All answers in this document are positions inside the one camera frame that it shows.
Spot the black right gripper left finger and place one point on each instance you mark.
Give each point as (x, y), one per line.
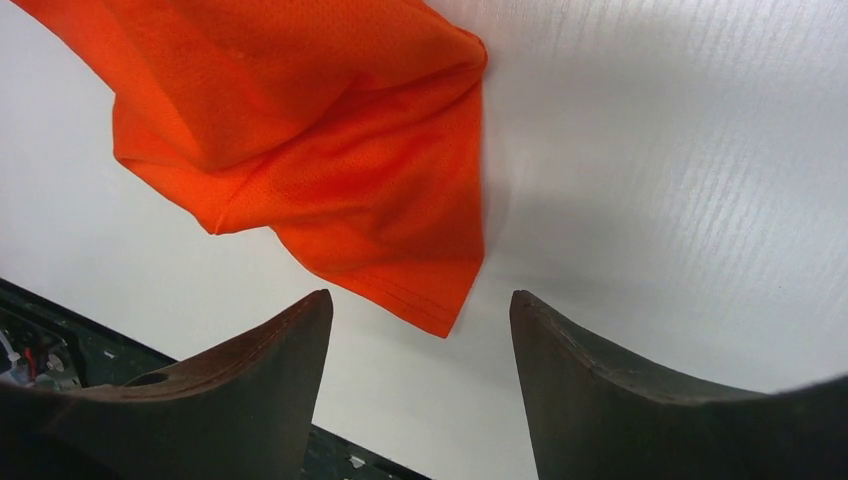
(239, 410)

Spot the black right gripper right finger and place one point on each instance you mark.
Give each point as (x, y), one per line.
(596, 410)

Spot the orange t shirt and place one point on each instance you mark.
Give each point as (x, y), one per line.
(351, 129)

